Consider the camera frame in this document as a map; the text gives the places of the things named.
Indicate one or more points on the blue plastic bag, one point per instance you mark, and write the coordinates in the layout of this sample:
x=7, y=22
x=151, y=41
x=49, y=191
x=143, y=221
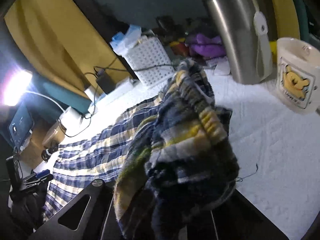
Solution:
x=122, y=43

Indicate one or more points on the blue yellow plaid pants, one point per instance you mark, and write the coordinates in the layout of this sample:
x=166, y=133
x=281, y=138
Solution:
x=169, y=158

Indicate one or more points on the white perforated plastic basket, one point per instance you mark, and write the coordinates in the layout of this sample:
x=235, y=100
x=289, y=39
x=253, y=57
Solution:
x=150, y=62

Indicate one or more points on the brown lidded food container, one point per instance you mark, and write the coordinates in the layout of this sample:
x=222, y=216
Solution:
x=54, y=136

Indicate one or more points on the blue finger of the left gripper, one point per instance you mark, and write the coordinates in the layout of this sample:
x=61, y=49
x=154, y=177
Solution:
x=42, y=174

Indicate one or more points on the black power adapter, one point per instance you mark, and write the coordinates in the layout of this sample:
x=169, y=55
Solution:
x=105, y=82

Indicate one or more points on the purple cloth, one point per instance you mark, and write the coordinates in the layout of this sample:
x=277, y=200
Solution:
x=200, y=45

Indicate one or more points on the white power strip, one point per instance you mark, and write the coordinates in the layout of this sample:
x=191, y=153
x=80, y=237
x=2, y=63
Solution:
x=104, y=100

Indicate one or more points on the stainless steel tumbler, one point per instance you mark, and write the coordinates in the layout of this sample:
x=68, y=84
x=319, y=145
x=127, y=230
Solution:
x=244, y=33

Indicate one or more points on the white desk lamp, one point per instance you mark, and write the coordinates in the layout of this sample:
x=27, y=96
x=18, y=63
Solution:
x=38, y=106

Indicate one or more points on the white USB charger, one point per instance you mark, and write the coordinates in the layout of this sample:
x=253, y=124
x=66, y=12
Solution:
x=91, y=93

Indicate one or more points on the yellow curtain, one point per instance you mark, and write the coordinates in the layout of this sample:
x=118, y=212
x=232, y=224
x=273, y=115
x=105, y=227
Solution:
x=61, y=44

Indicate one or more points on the white cartoon bear mug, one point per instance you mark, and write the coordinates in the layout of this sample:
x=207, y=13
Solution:
x=297, y=84

